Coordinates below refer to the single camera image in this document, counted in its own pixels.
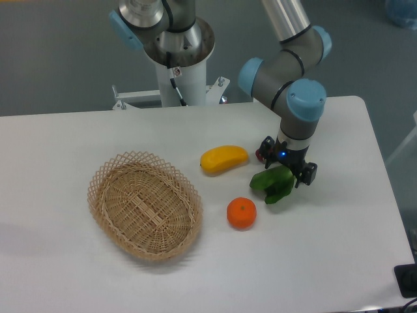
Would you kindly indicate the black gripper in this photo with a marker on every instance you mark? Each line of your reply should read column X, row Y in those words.
column 292, row 157

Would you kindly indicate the green bok choy vegetable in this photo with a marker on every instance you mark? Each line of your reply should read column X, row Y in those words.
column 277, row 183

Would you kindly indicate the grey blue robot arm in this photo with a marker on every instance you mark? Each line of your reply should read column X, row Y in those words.
column 279, row 84

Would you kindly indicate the purple sweet potato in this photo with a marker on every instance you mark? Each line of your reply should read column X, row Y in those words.
column 260, row 156

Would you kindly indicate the yellow mango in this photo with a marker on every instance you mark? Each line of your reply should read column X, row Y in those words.
column 219, row 160

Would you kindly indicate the orange mandarin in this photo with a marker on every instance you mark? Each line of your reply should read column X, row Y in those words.
column 241, row 213

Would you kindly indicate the woven wicker basket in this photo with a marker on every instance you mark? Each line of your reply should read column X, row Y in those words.
column 145, row 206

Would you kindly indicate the black device at table edge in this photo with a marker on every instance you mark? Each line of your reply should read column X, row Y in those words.
column 406, row 279

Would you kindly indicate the blue bag in background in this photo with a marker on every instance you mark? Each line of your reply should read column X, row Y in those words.
column 402, row 13

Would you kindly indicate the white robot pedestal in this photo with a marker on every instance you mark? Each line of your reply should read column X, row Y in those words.
column 179, row 47

